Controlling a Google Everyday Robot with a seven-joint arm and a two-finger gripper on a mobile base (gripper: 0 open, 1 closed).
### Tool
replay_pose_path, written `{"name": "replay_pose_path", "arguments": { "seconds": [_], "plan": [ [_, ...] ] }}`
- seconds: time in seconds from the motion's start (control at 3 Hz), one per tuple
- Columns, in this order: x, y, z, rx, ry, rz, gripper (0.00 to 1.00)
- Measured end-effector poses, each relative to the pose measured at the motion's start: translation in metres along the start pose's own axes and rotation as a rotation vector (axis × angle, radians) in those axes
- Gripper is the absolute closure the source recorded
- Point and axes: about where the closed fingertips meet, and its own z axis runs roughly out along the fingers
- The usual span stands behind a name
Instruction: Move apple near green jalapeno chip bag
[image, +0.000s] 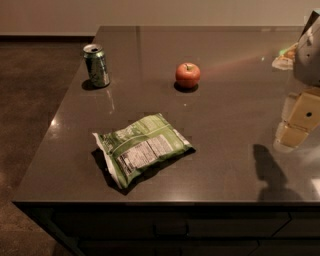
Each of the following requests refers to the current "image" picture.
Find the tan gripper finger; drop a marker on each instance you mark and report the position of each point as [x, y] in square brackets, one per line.
[300, 116]

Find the red apple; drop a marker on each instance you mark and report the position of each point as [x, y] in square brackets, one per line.
[187, 75]

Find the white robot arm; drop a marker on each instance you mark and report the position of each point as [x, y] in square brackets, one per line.
[306, 68]

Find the green jalapeno chip bag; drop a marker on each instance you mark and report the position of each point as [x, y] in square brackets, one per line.
[131, 151]

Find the snack package at table edge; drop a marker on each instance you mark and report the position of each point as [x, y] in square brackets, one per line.
[286, 58]

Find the green soda can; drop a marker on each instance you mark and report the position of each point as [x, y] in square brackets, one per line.
[94, 57]

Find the dark counter cabinet drawers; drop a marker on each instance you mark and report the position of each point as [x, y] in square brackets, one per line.
[88, 229]

